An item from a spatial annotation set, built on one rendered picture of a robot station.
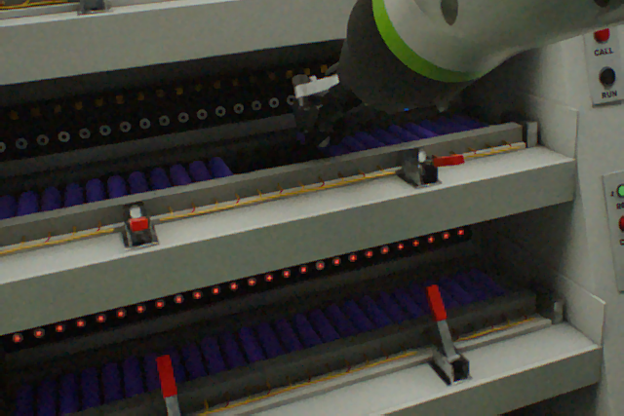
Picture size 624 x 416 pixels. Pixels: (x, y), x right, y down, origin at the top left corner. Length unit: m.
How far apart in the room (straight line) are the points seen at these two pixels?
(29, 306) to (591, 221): 0.53
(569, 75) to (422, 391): 0.34
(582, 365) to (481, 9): 0.51
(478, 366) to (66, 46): 0.48
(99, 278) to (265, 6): 0.27
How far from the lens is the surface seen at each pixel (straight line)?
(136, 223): 0.51
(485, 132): 0.71
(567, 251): 0.76
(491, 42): 0.34
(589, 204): 0.73
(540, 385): 0.74
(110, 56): 0.57
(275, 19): 0.59
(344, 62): 0.48
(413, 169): 0.64
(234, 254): 0.58
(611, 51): 0.75
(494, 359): 0.72
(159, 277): 0.58
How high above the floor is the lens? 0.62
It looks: 5 degrees down
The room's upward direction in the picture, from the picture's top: 10 degrees counter-clockwise
